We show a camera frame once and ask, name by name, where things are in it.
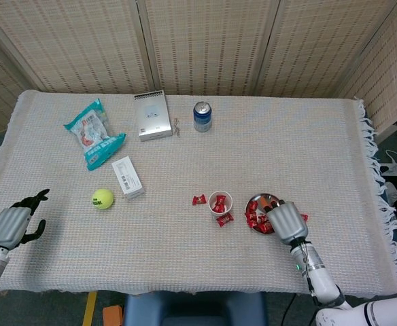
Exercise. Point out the small white barcode box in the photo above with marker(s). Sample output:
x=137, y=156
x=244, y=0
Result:
x=127, y=176

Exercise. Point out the silver grey flat box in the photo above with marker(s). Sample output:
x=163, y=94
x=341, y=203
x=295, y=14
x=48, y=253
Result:
x=152, y=117

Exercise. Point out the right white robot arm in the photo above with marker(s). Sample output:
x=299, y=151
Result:
x=324, y=282

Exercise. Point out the white clamp stand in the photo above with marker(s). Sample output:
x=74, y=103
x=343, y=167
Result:
x=390, y=168

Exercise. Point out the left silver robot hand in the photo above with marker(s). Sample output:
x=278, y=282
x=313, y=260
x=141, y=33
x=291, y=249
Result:
x=8, y=225

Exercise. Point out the orange block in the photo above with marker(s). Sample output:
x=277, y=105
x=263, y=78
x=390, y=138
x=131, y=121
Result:
x=113, y=316

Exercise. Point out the beige waffle-weave tablecloth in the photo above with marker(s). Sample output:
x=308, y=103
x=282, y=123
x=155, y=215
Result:
x=185, y=163

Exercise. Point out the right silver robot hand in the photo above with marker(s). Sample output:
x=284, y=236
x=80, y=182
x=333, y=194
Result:
x=288, y=222

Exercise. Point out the small pile of paper clips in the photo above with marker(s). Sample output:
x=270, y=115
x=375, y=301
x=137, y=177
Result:
x=177, y=130

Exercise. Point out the red candy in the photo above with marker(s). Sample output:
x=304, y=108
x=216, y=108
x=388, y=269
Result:
x=225, y=220
x=219, y=208
x=263, y=220
x=219, y=201
x=304, y=217
x=251, y=207
x=199, y=199
x=251, y=219
x=266, y=229

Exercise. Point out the teal snack bag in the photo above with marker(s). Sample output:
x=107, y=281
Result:
x=94, y=136

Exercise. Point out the blue soda can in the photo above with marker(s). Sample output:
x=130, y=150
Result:
x=202, y=120

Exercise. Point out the white paper cup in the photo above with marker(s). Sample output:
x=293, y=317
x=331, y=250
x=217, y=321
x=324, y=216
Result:
x=219, y=216

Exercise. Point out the yellow tennis ball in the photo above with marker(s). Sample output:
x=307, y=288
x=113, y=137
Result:
x=105, y=198

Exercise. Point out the yellow floor tape strip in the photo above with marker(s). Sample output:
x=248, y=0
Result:
x=89, y=309

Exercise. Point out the silver metal bowl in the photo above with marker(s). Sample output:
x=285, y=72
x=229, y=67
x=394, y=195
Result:
x=256, y=198

